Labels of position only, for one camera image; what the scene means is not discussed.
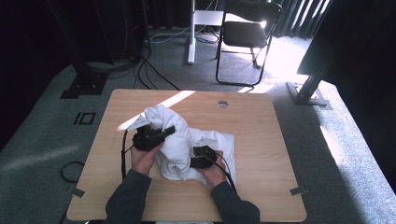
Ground striped dark curtain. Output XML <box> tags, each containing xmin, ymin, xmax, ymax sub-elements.
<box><xmin>274</xmin><ymin>0</ymin><xmax>332</xmax><ymax>40</ymax></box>

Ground black stand with flat base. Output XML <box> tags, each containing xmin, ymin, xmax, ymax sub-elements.
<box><xmin>46</xmin><ymin>0</ymin><xmax>110</xmax><ymax>100</ymax></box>

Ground person's right hand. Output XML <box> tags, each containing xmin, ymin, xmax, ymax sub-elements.
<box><xmin>197</xmin><ymin>149</ymin><xmax>229</xmax><ymax>189</ymax></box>

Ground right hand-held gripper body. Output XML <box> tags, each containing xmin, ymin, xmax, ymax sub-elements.
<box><xmin>189</xmin><ymin>136</ymin><xmax>219</xmax><ymax>170</ymax></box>

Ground black cable loop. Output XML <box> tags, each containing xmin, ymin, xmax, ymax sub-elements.
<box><xmin>60</xmin><ymin>161</ymin><xmax>86</xmax><ymax>184</ymax></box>

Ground white skirt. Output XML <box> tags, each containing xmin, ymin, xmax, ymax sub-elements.
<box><xmin>144</xmin><ymin>104</ymin><xmax>237</xmax><ymax>189</ymax></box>

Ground black floor cables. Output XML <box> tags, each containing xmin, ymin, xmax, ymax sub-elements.
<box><xmin>133</xmin><ymin>46</ymin><xmax>181</xmax><ymax>91</ymax></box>

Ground hand-held gripper cable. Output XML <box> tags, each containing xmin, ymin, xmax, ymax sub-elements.
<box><xmin>120</xmin><ymin>128</ymin><xmax>135</xmax><ymax>181</ymax></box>
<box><xmin>205</xmin><ymin>152</ymin><xmax>238</xmax><ymax>195</ymax></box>

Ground metal stand with base plate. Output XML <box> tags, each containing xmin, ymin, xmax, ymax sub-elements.
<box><xmin>285</xmin><ymin>36</ymin><xmax>333</xmax><ymax>111</ymax></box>

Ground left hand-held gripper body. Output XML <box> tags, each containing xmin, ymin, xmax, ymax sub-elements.
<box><xmin>126</xmin><ymin>114</ymin><xmax>164</xmax><ymax>153</ymax></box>

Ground white desk leg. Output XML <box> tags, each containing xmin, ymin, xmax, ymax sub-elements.
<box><xmin>187</xmin><ymin>0</ymin><xmax>226</xmax><ymax>65</ymax></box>

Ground white floor cable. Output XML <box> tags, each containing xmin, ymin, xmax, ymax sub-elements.
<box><xmin>148</xmin><ymin>25</ymin><xmax>191</xmax><ymax>45</ymax></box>

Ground right hand-held gripper cable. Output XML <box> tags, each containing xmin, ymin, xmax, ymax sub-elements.
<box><xmin>205</xmin><ymin>152</ymin><xmax>238</xmax><ymax>195</ymax></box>

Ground left hand-held gripper cable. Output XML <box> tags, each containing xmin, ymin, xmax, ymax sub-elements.
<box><xmin>120</xmin><ymin>128</ymin><xmax>135</xmax><ymax>181</ymax></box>

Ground black folding chair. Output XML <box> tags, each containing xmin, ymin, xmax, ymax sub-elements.
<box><xmin>215</xmin><ymin>0</ymin><xmax>284</xmax><ymax>88</ymax></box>

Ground black curtain panel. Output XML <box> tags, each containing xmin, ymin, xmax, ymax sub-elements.
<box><xmin>296</xmin><ymin>0</ymin><xmax>396</xmax><ymax>94</ymax></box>

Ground person's left hand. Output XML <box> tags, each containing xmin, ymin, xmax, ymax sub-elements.
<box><xmin>130</xmin><ymin>140</ymin><xmax>165</xmax><ymax>177</ymax></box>

